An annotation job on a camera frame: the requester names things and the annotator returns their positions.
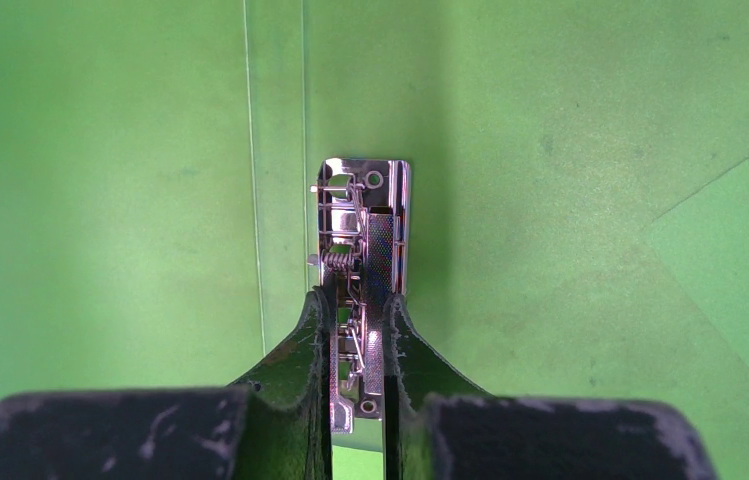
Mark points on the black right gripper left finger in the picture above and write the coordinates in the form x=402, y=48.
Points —
x=271, y=423

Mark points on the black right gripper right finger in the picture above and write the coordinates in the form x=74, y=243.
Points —
x=440, y=425

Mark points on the metal folder clip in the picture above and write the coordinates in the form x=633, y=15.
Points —
x=363, y=228

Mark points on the green plastic folder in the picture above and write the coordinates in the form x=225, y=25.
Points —
x=579, y=206

